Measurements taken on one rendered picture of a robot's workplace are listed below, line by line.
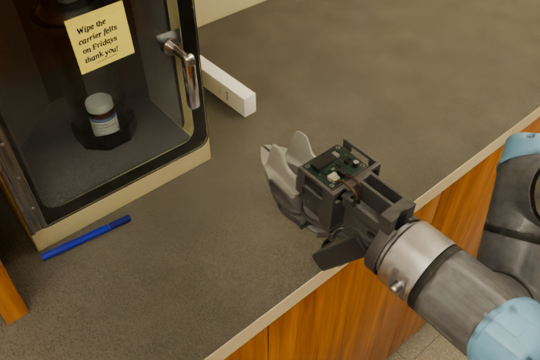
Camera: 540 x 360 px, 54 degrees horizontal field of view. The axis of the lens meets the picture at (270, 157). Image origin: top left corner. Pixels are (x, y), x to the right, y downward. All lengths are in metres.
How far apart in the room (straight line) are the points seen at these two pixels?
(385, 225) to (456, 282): 0.08
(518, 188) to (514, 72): 0.72
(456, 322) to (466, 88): 0.75
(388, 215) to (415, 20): 0.94
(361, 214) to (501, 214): 0.15
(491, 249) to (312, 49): 0.76
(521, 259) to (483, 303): 0.11
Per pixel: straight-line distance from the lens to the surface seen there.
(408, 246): 0.51
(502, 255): 0.59
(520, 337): 0.49
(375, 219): 0.52
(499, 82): 1.23
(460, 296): 0.50
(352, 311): 1.14
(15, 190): 0.77
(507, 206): 0.59
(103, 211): 0.89
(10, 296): 0.79
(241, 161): 0.94
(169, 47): 0.76
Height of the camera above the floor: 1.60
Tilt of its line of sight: 44 degrees down
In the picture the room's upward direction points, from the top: straight up
